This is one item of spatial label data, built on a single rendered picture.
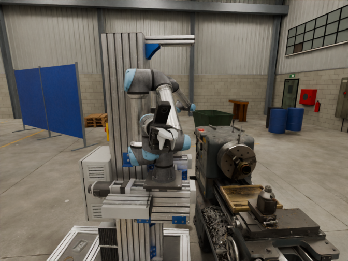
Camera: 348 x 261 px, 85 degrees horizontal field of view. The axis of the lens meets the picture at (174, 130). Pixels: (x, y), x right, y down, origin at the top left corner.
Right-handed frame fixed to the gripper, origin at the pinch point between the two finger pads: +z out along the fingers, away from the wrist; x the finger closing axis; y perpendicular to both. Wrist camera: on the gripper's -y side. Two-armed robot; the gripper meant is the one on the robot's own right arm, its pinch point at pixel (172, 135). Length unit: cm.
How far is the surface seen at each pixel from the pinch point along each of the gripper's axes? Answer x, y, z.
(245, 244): -55, 61, -18
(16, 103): 468, 143, -1194
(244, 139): -105, 20, -92
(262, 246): -62, 59, -14
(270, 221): -69, 49, -18
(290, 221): -84, 50, -18
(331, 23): -828, -380, -558
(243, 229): -56, 55, -22
